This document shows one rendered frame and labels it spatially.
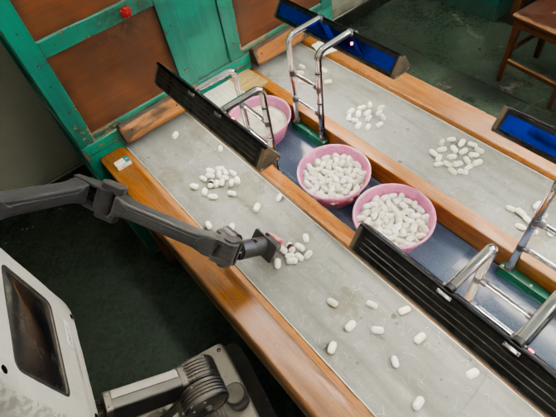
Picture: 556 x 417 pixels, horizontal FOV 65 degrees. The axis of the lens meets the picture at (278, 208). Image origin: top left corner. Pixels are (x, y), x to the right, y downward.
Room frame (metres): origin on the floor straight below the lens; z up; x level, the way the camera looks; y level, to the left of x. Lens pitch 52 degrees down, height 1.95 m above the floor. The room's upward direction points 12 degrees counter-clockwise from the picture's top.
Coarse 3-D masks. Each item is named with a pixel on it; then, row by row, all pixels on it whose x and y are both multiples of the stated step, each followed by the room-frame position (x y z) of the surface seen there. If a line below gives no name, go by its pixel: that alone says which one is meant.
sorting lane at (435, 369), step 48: (144, 144) 1.43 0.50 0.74; (192, 144) 1.37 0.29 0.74; (192, 192) 1.11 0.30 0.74; (240, 192) 1.06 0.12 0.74; (288, 240) 0.81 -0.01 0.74; (336, 240) 0.77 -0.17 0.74; (288, 288) 0.64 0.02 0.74; (336, 288) 0.61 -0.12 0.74; (384, 288) 0.58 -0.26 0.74; (336, 336) 0.46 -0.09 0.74; (384, 336) 0.43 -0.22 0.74; (432, 336) 0.41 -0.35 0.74; (384, 384) 0.31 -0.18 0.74; (432, 384) 0.29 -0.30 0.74; (480, 384) 0.26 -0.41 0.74
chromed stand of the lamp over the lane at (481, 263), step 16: (480, 256) 0.42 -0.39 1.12; (464, 272) 0.39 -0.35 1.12; (480, 272) 0.44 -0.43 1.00; (448, 288) 0.37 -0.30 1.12; (496, 288) 0.41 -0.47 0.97; (512, 304) 0.37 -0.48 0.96; (544, 304) 0.30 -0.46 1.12; (496, 320) 0.38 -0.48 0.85; (528, 320) 0.27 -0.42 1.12; (544, 320) 0.27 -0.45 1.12; (512, 336) 0.25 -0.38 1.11; (528, 336) 0.24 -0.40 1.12; (512, 352) 0.23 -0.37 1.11
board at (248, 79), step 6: (246, 72) 1.74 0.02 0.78; (252, 72) 1.73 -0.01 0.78; (240, 78) 1.70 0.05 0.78; (246, 78) 1.69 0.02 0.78; (252, 78) 1.68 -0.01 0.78; (258, 78) 1.67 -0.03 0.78; (246, 84) 1.64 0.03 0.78; (252, 84) 1.63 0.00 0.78; (258, 84) 1.63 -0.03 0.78; (264, 84) 1.63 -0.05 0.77; (246, 90) 1.60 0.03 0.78
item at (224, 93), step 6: (222, 84) 1.68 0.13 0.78; (228, 84) 1.67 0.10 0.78; (210, 90) 1.65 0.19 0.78; (216, 90) 1.64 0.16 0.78; (222, 90) 1.64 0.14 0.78; (228, 90) 1.63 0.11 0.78; (234, 90) 1.62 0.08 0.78; (210, 96) 1.61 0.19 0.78; (216, 96) 1.60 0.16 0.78; (222, 96) 1.59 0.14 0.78; (228, 96) 1.59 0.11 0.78; (234, 96) 1.58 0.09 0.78; (216, 102) 1.56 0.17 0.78; (222, 102) 1.56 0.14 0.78
